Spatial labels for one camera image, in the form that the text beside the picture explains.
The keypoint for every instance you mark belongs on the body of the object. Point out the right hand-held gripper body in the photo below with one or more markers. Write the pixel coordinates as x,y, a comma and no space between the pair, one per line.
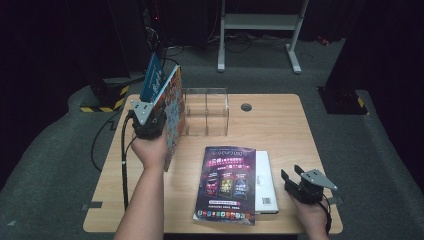
310,190

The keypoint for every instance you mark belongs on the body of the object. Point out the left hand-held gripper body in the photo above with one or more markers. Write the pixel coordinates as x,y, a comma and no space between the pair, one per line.
145,116

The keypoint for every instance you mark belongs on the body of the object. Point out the white book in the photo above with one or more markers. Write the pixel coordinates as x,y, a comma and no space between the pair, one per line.
266,180

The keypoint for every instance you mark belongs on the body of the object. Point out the colourful illustrated picture book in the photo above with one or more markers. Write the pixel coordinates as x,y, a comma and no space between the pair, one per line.
173,110

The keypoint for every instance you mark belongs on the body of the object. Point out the dark blue picture book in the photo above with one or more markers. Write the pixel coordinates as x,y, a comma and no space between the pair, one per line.
153,80

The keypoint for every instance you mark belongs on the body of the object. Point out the dark purple paperback book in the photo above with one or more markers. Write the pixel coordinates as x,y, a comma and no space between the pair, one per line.
226,180

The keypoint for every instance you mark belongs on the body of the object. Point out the clear acrylic book rack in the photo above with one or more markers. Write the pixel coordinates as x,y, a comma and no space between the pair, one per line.
210,113

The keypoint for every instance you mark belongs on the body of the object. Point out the person's right hand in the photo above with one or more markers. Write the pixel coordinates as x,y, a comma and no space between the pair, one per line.
311,216

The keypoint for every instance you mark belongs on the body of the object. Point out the person's left hand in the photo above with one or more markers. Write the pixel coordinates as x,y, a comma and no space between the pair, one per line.
151,153

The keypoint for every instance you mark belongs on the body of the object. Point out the black yellow striped base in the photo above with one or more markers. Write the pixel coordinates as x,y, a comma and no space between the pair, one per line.
106,96

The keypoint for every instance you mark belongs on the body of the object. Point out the grey table grommet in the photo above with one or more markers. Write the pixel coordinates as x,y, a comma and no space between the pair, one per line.
246,107

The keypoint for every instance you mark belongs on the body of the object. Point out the black base with yellow mark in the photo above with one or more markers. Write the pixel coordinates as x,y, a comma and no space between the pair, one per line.
343,100

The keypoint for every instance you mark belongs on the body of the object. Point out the black equipment tower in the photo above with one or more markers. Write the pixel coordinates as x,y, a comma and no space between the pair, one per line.
133,33

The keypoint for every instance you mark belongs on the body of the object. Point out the small red floor object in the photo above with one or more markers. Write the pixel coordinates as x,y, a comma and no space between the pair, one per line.
323,40

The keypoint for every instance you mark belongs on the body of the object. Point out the white metal stand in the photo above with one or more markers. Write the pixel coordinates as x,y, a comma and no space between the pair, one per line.
260,21

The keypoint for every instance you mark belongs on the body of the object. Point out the small grey floor tape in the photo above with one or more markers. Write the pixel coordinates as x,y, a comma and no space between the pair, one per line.
11,223

